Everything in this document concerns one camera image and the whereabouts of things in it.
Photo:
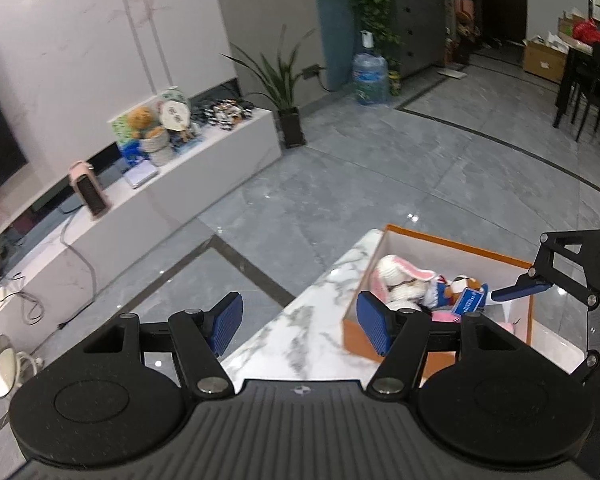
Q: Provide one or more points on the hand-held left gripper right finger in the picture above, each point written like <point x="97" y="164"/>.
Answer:
<point x="372" y="322"/>

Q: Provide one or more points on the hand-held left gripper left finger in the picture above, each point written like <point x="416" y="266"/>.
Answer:
<point x="226" y="322"/>

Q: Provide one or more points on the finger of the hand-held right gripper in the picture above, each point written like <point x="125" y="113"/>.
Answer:
<point x="522" y="290"/>
<point x="591" y="365"/>

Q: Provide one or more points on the raccoon plush toy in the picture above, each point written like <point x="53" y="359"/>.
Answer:
<point x="462" y="285"/>

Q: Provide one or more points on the pink wallet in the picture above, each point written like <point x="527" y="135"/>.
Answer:
<point x="445" y="315"/>

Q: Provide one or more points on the orange box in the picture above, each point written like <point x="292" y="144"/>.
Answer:
<point x="455" y="252"/>

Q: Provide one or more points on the white bunny plush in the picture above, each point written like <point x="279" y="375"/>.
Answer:
<point x="395" y="272"/>

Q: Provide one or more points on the blue and red plush doll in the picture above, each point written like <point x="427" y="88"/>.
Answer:
<point x="437" y="290"/>

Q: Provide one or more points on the white marble TV console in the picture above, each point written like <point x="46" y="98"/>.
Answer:
<point x="180" y="185"/>

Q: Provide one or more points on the white laptop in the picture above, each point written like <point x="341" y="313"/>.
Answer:
<point x="141" y="176"/>

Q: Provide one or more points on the pink heater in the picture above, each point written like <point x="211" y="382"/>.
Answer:
<point x="92" y="192"/>

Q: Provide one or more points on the potted plant with long leaves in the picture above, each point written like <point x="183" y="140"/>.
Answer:
<point x="290" y="125"/>

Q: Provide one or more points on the white round fan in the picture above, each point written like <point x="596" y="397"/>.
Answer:
<point x="174" y="114"/>

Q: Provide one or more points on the brown teddy bear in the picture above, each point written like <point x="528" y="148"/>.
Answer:
<point x="141" y="119"/>

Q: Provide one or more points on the white rolling stool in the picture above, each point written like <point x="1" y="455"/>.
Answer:
<point x="2" y="365"/>

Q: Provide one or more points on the white floor scale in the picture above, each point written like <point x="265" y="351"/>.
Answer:
<point x="452" y="73"/>

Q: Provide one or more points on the cardboard box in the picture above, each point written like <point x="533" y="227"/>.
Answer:
<point x="545" y="60"/>

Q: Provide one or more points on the blue water bottle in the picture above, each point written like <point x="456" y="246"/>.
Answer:
<point x="371" y="77"/>

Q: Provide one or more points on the red bag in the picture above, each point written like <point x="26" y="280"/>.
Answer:
<point x="595" y="35"/>

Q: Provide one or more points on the shoe rack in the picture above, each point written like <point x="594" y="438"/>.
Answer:
<point x="462" y="20"/>

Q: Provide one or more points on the grey drawer cabinet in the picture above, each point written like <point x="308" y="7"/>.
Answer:
<point x="420" y="25"/>

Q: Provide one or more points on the black television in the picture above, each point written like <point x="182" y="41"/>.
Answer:
<point x="0" y="130"/>

